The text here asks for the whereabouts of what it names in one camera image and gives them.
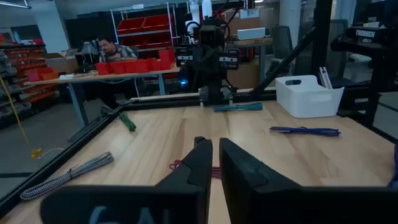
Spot grey-white braided USB-C cable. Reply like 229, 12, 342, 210
19, 151, 115, 201

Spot purple braided USB-C cable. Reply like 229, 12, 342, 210
269, 126, 342, 138

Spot black Trossen-labelled equipment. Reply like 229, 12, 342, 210
330, 0, 398, 128

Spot black diagonal frame brace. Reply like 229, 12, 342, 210
251, 27, 317, 96

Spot grey office chair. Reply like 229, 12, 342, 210
267, 24, 312, 77
325, 18, 349, 80

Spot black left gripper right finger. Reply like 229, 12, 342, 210
219, 138, 398, 224

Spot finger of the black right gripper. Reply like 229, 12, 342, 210
175, 44, 208, 71
207, 46, 241, 71

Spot metal wire shelf rack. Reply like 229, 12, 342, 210
110, 2, 177, 60

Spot small red storage bin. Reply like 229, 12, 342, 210
158, 49, 177, 71
110, 61, 127, 75
95, 62, 113, 76
147, 58, 163, 72
124, 59, 150, 74

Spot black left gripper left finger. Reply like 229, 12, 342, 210
40, 136, 214, 224

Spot black table frame rail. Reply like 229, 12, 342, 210
0, 90, 398, 218

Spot round wooden table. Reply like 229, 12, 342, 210
229, 36, 274, 82

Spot person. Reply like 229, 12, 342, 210
97, 36, 138, 63

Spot large red storage bin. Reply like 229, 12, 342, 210
142, 14, 170, 32
116, 17, 146, 35

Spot white rectangular box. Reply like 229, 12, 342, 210
237, 27, 267, 40

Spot brown cardboard box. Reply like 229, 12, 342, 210
223, 7, 280, 41
43, 52, 79, 75

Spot black upright frame post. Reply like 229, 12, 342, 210
310, 0, 334, 77

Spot wooden desk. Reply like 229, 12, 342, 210
23, 65, 182, 129

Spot white flat pieces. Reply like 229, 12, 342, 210
318, 66, 333, 90

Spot dark shelving with bins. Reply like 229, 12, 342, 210
0, 40, 62, 128

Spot red braided USB-C cable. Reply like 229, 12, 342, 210
169, 159, 222, 179

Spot yellow hanging strap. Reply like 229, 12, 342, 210
0, 74, 44, 159

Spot white plastic bin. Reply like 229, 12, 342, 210
275, 74, 345, 119

